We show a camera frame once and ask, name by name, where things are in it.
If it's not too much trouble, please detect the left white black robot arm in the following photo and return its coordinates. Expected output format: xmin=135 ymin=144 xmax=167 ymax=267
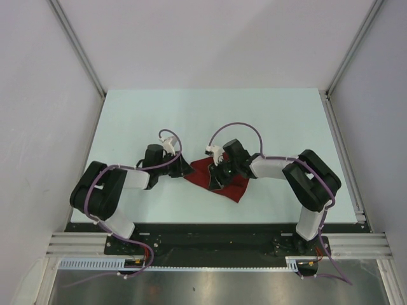
xmin=69 ymin=144 xmax=195 ymax=254

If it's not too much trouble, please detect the purple cable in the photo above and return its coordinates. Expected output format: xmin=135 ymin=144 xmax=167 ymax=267
xmin=60 ymin=128 xmax=183 ymax=288
xmin=208 ymin=122 xmax=354 ymax=285

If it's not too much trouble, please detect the left white cable duct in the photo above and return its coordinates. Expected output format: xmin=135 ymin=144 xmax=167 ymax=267
xmin=57 ymin=257 xmax=147 ymax=271

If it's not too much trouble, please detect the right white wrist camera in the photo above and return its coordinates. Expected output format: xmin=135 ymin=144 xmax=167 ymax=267
xmin=205 ymin=145 xmax=224 ymax=166

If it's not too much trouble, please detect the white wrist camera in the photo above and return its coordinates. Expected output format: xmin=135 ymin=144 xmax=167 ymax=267
xmin=160 ymin=136 xmax=178 ymax=156
xmin=205 ymin=145 xmax=224 ymax=166

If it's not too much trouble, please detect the right aluminium table rail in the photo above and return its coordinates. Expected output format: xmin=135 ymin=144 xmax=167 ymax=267
xmin=319 ymin=90 xmax=368 ymax=224

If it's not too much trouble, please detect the dark red cloth napkin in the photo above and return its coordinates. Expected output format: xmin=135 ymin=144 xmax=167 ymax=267
xmin=185 ymin=152 xmax=249 ymax=203

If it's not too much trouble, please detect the right aluminium frame post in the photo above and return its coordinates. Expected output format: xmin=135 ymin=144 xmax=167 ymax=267
xmin=325 ymin=0 xmax=387 ymax=98

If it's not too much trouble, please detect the white cable duct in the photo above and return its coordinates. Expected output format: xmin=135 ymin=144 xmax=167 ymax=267
xmin=57 ymin=257 xmax=147 ymax=271
xmin=285 ymin=256 xmax=322 ymax=271

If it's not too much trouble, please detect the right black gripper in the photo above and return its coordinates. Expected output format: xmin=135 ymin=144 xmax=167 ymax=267
xmin=208 ymin=159 xmax=239 ymax=191

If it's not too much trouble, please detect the left aluminium frame post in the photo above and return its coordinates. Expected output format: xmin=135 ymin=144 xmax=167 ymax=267
xmin=46 ymin=0 xmax=107 ymax=100

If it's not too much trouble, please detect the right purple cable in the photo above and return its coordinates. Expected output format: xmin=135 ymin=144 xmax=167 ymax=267
xmin=208 ymin=122 xmax=354 ymax=285

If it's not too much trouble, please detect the front aluminium extrusion rail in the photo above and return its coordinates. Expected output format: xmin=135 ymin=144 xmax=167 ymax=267
xmin=46 ymin=233 xmax=107 ymax=257

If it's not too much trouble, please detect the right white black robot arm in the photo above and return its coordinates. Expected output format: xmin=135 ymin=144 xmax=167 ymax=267
xmin=205 ymin=139 xmax=341 ymax=255

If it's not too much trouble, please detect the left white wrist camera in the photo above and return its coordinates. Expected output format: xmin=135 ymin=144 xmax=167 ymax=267
xmin=160 ymin=136 xmax=178 ymax=156

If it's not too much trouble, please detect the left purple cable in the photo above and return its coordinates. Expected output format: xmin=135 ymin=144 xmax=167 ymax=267
xmin=60 ymin=128 xmax=183 ymax=288

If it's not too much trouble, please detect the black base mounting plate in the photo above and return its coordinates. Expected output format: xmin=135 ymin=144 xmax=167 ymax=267
xmin=65 ymin=222 xmax=373 ymax=268

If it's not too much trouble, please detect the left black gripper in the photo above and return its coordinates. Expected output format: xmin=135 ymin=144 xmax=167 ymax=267
xmin=155 ymin=151 xmax=195 ymax=178

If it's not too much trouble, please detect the right white cable duct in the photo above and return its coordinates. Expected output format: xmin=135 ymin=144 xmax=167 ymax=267
xmin=285 ymin=256 xmax=322 ymax=271

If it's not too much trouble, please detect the aluminium frame post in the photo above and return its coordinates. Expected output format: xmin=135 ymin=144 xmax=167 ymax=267
xmin=325 ymin=0 xmax=387 ymax=98
xmin=46 ymin=0 xmax=107 ymax=100

